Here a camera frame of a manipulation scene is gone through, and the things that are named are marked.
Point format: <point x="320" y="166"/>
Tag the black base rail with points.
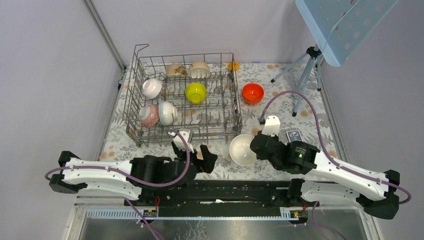
<point x="224" y="198"/>

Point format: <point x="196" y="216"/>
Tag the white ribbed ceramic bowl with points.
<point x="240" y="151"/>

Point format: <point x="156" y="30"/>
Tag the floral tablecloth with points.
<point x="312" y="120"/>

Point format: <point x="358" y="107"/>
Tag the beige ribbed ceramic bowl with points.
<point x="199" y="70"/>

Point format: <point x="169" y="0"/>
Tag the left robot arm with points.
<point x="128" y="178"/>

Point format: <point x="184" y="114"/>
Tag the beige floral ceramic bowl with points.
<point x="176" y="69"/>

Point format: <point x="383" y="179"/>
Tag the grey wire dish rack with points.
<point x="218" y="117"/>

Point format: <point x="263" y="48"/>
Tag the small white ceramic bowl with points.
<point x="151" y="88"/>

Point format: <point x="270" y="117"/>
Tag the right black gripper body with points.
<point x="275" y="164"/>

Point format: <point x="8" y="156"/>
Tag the light blue perforated stand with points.
<point x="338" y="28"/>

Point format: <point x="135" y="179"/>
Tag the blue playing card box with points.
<point x="294" y="136"/>

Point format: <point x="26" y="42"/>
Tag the yellow plastic toy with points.
<point x="233" y="66"/>

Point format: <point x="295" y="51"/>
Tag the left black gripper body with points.
<point x="192" y="158"/>

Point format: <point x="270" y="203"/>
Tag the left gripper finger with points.
<point x="180" y="154"/>
<point x="205" y="160"/>

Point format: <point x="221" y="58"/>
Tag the yellow-green plastic bowl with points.
<point x="195" y="93"/>

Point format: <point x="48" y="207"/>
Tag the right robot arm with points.
<point x="348" y="184"/>

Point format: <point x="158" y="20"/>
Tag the orange plastic bowl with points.
<point x="252" y="102"/>
<point x="252" y="91"/>

